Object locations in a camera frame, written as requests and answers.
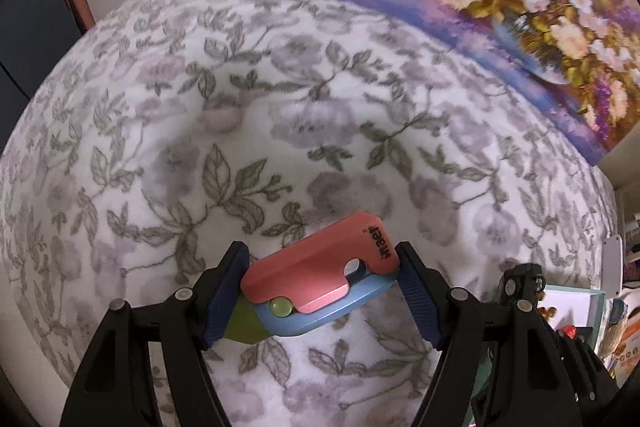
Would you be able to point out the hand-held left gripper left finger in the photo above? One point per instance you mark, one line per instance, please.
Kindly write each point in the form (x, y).
(222, 307)

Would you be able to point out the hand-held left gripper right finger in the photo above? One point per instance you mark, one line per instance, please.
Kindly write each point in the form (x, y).
(422, 297)

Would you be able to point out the red bottle with white cap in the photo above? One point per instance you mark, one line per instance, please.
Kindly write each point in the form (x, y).
(570, 332)

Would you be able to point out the teal and white tray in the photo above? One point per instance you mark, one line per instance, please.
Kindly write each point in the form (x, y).
(590, 307)

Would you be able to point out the pink blue green toy knife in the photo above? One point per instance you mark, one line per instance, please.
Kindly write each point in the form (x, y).
(320, 267)

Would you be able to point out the orange box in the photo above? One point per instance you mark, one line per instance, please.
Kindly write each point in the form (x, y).
(630, 337)

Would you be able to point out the white rectangular remote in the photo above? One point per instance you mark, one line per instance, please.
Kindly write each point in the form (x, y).
(612, 264)

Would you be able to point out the flower painting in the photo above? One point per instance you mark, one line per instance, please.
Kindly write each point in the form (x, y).
(500, 7)

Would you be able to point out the dark blue cabinet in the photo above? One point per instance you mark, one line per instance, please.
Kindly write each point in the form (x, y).
(25, 32)

